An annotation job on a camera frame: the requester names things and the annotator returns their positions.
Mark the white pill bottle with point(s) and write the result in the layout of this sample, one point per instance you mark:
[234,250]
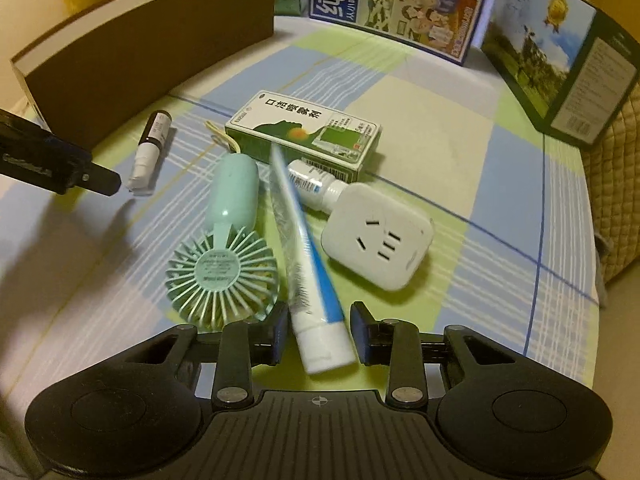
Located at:
[310,180]

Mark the chair with quilted cover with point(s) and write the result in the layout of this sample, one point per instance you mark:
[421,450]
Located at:
[620,185]

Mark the small dark and white tube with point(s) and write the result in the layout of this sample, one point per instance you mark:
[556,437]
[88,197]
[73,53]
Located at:
[150,150]

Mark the teal handheld fan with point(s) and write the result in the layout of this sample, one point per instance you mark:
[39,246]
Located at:
[235,185]

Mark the white and blue toothpaste tube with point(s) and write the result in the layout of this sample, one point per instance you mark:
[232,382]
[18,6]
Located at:
[320,335]

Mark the checkered tablecloth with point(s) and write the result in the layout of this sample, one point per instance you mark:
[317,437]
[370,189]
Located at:
[450,160]

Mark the brown cardboard shoe box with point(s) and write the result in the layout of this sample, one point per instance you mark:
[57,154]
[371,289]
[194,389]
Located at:
[125,70]

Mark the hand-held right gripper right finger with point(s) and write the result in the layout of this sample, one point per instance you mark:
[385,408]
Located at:
[361,335]

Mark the green medicine box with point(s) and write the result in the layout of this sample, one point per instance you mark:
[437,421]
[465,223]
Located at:
[280,120]

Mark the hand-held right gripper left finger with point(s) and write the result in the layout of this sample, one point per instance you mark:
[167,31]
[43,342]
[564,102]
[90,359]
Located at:
[279,340]

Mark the blue milk carton box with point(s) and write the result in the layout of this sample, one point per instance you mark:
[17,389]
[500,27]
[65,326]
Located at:
[340,5]

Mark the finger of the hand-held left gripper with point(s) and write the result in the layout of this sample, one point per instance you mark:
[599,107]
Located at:
[105,180]

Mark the green landscape milk carton box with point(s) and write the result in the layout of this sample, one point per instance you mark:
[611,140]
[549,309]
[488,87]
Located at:
[530,60]

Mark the white socket adapter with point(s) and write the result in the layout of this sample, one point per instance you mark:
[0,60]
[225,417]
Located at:
[380,230]

